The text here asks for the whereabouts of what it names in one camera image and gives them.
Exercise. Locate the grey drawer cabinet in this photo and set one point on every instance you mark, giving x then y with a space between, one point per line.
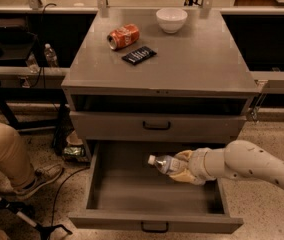
196 71

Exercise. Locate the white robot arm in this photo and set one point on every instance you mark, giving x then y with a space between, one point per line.
239 159

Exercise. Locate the person leg beige trousers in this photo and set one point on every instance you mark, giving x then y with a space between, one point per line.
14 162

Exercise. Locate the dark blue snack packet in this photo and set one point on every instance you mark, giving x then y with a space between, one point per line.
139 55

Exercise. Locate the small clear bottle on shelf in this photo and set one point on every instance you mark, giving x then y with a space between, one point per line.
32 64

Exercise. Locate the clear plastic water bottle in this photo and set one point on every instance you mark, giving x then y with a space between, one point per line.
167 164

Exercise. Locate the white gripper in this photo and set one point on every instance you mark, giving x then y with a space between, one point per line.
197 164

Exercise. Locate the closed grey upper drawer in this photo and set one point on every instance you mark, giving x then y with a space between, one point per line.
156 127

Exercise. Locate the grey sneaker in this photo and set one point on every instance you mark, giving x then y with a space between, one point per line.
43 176

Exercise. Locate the green packet on floor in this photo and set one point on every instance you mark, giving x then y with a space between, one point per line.
74 153

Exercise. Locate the water bottle on shelf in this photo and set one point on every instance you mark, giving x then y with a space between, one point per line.
51 56

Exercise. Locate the white ceramic bowl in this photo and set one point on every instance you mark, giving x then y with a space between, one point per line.
171 20

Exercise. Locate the black chair base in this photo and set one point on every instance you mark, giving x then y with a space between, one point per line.
25 212

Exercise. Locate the open grey lower drawer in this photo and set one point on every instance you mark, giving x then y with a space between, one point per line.
124 192

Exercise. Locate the red soda can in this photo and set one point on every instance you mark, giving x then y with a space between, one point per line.
123 36

